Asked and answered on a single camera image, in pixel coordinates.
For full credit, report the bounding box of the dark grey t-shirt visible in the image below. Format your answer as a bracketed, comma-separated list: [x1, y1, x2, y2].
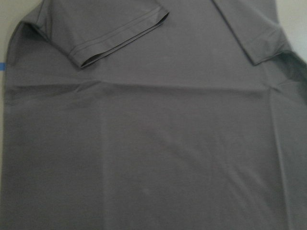
[0, 0, 307, 230]

